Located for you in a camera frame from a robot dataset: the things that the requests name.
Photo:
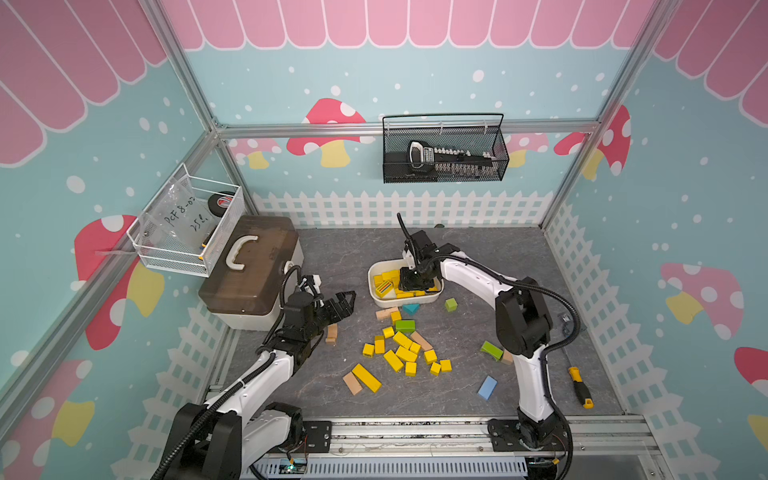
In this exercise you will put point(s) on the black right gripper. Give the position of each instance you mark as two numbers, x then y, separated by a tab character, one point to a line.
404	283

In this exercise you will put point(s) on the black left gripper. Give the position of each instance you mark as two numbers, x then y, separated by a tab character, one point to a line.
346	309

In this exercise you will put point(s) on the white oval plastic tub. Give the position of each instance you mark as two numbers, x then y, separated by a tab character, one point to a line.
390	270

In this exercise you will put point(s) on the rainbow striped block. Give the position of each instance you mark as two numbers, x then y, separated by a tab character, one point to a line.
384	289

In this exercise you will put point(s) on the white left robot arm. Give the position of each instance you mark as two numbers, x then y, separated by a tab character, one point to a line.
227	434

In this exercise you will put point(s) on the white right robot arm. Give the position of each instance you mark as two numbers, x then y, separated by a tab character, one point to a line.
523	324

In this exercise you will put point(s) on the brown small block left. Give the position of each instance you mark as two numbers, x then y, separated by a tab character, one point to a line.
332	334

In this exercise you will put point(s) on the small green cube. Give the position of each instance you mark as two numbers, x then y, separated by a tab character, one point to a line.
450	305

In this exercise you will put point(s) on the teal triangular block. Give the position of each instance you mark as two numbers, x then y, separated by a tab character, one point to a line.
410	308

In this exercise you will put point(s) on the brown lidded storage box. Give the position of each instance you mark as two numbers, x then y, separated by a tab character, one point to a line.
244	286

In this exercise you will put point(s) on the tan long block near tub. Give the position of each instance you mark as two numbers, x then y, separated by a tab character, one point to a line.
386	313

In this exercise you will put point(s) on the green rectangular block centre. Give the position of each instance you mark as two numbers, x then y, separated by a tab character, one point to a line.
405	326

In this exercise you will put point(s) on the tan wooden block bottom left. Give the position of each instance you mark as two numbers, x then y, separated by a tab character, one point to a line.
352	383

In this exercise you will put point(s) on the tan slanted block centre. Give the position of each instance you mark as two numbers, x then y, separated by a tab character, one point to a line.
419	339

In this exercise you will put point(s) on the long yellow block bottom left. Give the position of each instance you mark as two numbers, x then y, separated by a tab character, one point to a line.
366	378

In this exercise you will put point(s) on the green slanted block right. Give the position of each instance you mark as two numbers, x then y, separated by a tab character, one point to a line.
494	351

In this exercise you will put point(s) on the black tape roll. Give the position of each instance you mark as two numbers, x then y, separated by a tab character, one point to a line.
218	203

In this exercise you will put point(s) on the light blue block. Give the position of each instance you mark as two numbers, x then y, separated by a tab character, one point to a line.
487	388

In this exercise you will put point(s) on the yellow black screwdriver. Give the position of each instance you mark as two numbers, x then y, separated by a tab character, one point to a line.
581	390

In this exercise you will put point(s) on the black wire mesh basket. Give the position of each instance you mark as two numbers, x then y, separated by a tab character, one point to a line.
434	148

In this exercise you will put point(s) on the clear wire wall basket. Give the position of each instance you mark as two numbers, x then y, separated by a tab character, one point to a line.
176	231

